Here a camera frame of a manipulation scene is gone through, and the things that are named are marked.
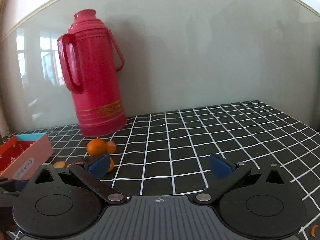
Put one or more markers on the dark chestnut upper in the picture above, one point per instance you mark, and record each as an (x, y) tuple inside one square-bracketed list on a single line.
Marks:
[(94, 159)]

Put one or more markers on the colourful cardboard box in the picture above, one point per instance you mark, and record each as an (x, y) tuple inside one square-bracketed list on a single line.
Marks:
[(22, 155)]

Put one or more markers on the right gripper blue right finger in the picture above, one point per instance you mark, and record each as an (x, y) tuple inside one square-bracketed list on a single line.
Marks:
[(228, 176)]

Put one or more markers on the small orange mandarin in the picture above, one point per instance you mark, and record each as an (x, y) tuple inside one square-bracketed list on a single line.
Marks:
[(111, 166)]

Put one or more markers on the carrot chunk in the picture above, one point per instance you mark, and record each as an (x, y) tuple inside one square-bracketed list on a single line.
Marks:
[(110, 147)]

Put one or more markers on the red thermos flask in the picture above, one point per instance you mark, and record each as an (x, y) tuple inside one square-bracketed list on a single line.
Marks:
[(90, 74)]

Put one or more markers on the carrot piece with top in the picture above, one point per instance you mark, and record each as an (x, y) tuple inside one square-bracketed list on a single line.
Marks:
[(59, 164)]

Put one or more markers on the orange peel scrap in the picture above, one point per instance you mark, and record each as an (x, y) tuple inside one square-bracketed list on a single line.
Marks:
[(313, 230)]

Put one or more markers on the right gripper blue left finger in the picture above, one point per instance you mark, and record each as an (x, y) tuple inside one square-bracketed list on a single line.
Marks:
[(91, 174)]

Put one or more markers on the black white checked tablecloth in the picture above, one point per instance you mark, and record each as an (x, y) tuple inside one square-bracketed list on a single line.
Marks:
[(162, 161)]

